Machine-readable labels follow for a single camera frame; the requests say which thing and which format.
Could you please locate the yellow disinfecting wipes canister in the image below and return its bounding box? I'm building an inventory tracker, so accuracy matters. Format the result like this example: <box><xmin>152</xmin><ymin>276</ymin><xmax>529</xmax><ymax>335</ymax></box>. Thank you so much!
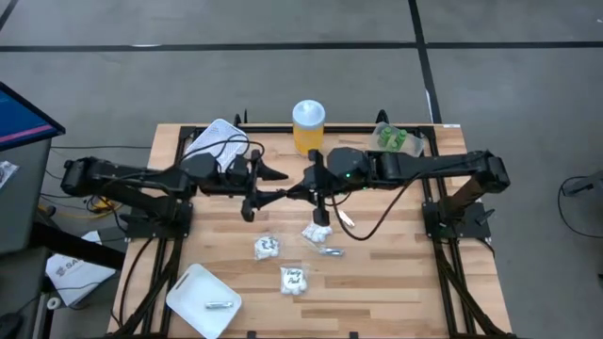
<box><xmin>291</xmin><ymin>99</ymin><xmax>326</xmax><ymax>156</ymax></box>

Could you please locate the white solid plastic bin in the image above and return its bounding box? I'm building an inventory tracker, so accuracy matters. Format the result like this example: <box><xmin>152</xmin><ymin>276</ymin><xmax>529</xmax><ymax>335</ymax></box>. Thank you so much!
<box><xmin>165</xmin><ymin>263</ymin><xmax>243</xmax><ymax>339</ymax></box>

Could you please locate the black aluminium rig frame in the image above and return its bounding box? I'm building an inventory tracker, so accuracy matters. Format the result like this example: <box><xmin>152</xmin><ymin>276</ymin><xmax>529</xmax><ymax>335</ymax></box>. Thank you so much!
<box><xmin>107</xmin><ymin>108</ymin><xmax>519</xmax><ymax>339</ymax></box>

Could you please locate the white cardboard box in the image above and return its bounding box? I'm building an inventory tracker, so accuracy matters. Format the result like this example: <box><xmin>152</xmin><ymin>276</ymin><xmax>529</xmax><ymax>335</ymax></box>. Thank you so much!
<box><xmin>45</xmin><ymin>232</ymin><xmax>118</xmax><ymax>307</ymax></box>

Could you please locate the black cart beam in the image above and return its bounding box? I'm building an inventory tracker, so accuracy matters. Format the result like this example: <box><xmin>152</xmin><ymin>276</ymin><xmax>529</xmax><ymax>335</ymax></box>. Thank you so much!
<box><xmin>25</xmin><ymin>220</ymin><xmax>126</xmax><ymax>272</ymax></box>

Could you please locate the cotton ball bag text label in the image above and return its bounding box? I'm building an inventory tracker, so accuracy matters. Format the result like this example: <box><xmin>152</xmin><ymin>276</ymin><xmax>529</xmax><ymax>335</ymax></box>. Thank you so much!
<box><xmin>279</xmin><ymin>266</ymin><xmax>310</xmax><ymax>297</ymax></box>

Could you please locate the plain cotton ball bag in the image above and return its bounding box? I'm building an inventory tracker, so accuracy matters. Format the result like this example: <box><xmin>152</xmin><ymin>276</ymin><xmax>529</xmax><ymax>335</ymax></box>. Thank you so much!
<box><xmin>301</xmin><ymin>221</ymin><xmax>334</xmax><ymax>244</ymax></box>

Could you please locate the yellow cable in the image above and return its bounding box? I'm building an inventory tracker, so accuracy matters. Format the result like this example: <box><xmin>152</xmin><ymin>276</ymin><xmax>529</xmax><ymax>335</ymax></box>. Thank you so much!
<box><xmin>87</xmin><ymin>196</ymin><xmax>124</xmax><ymax>220</ymax></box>

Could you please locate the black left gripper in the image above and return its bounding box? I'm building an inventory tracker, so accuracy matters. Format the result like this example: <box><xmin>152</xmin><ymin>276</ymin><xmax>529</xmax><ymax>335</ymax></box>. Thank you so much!
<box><xmin>219</xmin><ymin>149</ymin><xmax>290</xmax><ymax>223</ymax></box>

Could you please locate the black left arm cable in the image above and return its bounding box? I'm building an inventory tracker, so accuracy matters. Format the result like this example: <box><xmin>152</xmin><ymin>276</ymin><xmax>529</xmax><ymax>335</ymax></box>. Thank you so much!
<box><xmin>186</xmin><ymin>134</ymin><xmax>266</xmax><ymax>166</ymax></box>

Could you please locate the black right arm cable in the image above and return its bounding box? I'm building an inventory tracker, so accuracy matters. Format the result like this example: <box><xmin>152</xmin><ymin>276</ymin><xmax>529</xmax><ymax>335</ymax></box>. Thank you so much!
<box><xmin>331</xmin><ymin>171</ymin><xmax>428</xmax><ymax>242</ymax></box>

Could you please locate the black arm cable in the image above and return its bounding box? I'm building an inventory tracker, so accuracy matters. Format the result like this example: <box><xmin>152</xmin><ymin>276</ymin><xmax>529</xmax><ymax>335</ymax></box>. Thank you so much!
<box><xmin>331</xmin><ymin>171</ymin><xmax>428</xmax><ymax>242</ymax></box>
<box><xmin>186</xmin><ymin>134</ymin><xmax>266</xmax><ymax>166</ymax></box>

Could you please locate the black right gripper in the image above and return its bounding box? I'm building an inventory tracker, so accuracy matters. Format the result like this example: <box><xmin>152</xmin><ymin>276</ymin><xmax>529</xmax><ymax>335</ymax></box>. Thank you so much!
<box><xmin>287</xmin><ymin>149</ymin><xmax>332</xmax><ymax>227</ymax></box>

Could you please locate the small plastic bag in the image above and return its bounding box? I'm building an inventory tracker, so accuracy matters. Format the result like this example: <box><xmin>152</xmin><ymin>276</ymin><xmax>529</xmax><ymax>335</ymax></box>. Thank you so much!
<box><xmin>0</xmin><ymin>159</ymin><xmax>20</xmax><ymax>189</ymax></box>

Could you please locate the grey chair base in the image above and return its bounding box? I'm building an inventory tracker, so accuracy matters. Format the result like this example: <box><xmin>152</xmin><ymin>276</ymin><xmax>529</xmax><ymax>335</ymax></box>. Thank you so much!
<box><xmin>562</xmin><ymin>169</ymin><xmax>603</xmax><ymax>197</ymax></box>

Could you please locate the black floor cable loop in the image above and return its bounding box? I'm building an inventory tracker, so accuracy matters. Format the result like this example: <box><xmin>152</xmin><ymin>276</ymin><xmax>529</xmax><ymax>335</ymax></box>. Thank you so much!
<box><xmin>558</xmin><ymin>174</ymin><xmax>603</xmax><ymax>239</ymax></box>

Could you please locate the blue screen monitor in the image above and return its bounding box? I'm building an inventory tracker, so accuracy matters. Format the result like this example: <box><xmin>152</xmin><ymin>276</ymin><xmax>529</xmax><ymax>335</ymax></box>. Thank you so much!
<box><xmin>0</xmin><ymin>82</ymin><xmax>66</xmax><ymax>152</ymax></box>

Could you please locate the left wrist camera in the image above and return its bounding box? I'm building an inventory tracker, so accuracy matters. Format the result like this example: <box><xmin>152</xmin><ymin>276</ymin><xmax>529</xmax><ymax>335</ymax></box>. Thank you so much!
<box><xmin>229</xmin><ymin>156</ymin><xmax>250</xmax><ymax>178</ymax></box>

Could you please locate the clear plastic container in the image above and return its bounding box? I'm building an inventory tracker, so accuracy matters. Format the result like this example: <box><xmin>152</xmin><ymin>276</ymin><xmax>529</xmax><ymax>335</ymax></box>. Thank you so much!
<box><xmin>368</xmin><ymin>121</ymin><xmax>425</xmax><ymax>159</ymax></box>

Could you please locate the cotton ball bag scribble print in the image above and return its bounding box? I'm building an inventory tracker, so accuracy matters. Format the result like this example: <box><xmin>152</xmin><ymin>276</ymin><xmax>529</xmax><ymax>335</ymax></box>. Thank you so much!
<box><xmin>253</xmin><ymin>234</ymin><xmax>282</xmax><ymax>262</ymax></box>

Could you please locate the white perforated plastic basket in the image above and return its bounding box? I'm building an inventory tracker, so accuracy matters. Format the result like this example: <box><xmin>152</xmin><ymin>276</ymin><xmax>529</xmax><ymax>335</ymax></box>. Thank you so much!
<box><xmin>185</xmin><ymin>118</ymin><xmax>250</xmax><ymax>167</ymax></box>

